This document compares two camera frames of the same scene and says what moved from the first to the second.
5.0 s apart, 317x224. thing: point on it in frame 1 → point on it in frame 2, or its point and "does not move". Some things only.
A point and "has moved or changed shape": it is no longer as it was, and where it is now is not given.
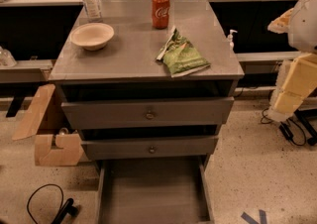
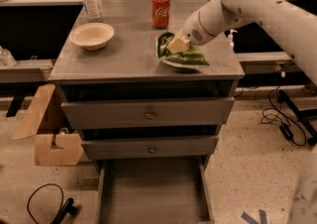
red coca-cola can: (160, 8) does not move
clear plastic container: (6, 58) does not move
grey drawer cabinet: (152, 131) does not move
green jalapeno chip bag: (179, 57) has moved or changed shape
